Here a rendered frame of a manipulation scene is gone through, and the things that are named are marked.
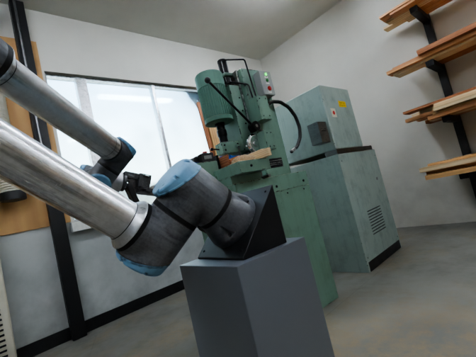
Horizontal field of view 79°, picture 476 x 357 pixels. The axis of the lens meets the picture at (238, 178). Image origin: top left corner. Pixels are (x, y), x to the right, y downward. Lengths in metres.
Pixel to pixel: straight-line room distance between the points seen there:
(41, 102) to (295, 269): 0.83
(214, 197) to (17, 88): 0.54
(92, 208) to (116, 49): 2.72
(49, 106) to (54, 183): 0.23
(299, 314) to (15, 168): 0.81
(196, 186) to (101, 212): 0.25
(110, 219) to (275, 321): 0.51
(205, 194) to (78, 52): 2.57
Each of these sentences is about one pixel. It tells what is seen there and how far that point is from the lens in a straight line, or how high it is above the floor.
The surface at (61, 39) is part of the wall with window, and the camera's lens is 3.26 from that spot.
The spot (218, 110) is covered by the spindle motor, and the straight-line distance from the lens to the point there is 1.74.
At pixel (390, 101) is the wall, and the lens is 3.64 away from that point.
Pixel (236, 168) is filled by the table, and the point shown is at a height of 0.87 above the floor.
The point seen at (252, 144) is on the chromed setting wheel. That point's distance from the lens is 1.72.
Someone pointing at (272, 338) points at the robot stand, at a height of 0.34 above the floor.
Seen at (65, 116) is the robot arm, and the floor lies 1.05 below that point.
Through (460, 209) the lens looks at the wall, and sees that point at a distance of 3.54.
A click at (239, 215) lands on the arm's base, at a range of 0.87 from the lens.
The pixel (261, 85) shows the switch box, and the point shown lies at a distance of 1.92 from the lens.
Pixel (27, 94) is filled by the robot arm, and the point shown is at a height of 1.08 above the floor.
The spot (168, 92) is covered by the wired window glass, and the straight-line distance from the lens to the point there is 3.51.
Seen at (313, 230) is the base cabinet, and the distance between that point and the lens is 1.83.
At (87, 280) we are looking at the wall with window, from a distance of 2.72.
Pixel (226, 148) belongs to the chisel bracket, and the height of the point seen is 1.03.
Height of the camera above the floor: 0.71
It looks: 4 degrees up
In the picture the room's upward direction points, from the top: 14 degrees counter-clockwise
